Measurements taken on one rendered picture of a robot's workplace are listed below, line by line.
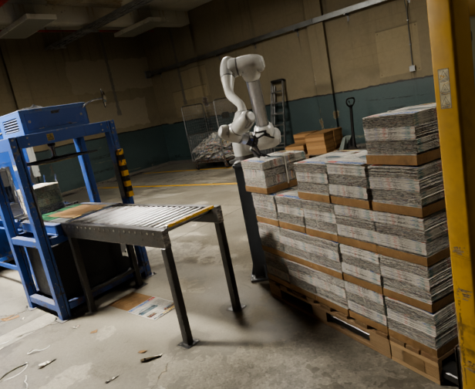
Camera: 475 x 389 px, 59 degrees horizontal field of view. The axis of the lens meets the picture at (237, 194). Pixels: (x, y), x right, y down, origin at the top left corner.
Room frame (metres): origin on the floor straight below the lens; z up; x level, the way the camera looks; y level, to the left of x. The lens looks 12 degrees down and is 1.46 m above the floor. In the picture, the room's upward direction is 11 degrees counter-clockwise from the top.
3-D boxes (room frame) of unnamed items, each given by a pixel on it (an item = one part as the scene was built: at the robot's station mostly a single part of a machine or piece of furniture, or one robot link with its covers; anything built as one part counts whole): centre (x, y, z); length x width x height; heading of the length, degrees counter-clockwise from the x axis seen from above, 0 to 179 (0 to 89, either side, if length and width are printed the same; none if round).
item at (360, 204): (2.23, -0.73, 0.86); 0.38 x 0.29 x 0.04; 116
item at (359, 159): (2.23, -0.73, 1.06); 0.37 x 0.28 x 0.01; 116
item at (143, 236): (3.01, 0.98, 0.74); 1.34 x 0.05 x 0.12; 47
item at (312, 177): (2.49, -0.60, 0.95); 0.38 x 0.29 x 0.23; 117
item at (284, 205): (2.61, -0.54, 0.42); 1.17 x 0.39 x 0.83; 27
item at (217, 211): (3.38, 0.64, 0.74); 1.34 x 0.05 x 0.12; 47
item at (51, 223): (3.89, 1.56, 0.75); 0.70 x 0.65 x 0.10; 47
